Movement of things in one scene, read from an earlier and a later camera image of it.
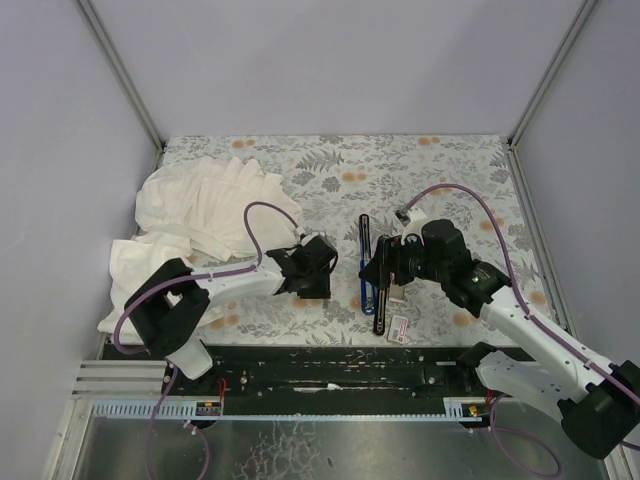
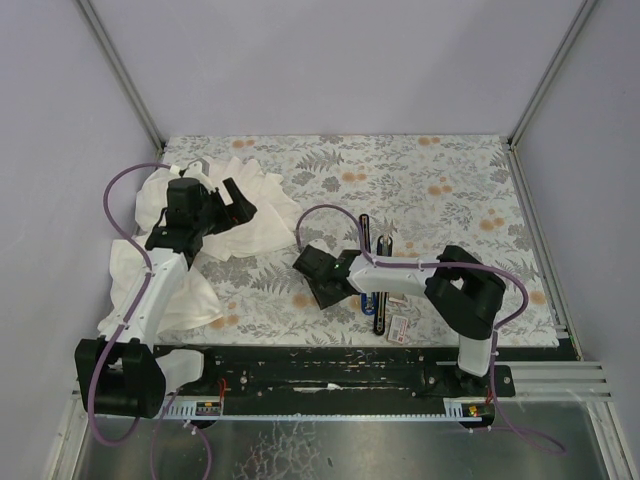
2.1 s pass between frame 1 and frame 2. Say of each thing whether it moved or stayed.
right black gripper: moved
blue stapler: stayed
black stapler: stayed
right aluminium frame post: stayed
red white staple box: stayed
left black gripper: moved
